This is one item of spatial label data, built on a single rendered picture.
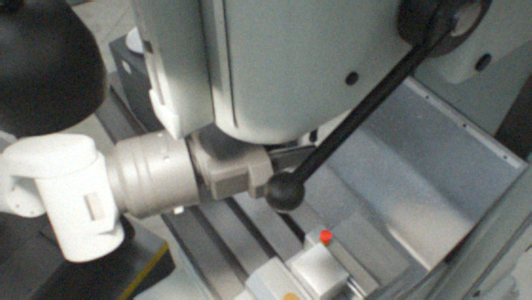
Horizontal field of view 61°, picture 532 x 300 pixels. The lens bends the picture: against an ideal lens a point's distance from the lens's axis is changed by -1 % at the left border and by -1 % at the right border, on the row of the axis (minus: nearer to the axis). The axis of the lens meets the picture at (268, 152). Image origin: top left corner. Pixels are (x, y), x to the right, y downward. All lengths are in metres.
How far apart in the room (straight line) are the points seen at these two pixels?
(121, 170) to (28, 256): 0.86
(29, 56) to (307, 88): 0.17
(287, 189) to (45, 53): 0.17
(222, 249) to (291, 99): 0.55
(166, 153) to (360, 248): 0.39
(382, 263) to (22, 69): 0.60
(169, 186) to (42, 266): 0.84
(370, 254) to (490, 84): 0.32
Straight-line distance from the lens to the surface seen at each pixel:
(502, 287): 1.73
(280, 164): 0.50
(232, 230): 0.83
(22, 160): 0.50
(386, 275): 0.73
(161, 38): 0.32
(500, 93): 0.78
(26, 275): 1.28
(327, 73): 0.32
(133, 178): 0.46
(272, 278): 0.66
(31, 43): 0.25
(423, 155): 0.88
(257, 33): 0.29
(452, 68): 0.44
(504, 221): 0.95
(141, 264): 1.41
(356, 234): 0.76
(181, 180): 0.47
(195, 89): 0.37
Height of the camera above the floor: 1.64
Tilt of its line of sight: 51 degrees down
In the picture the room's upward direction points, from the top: straight up
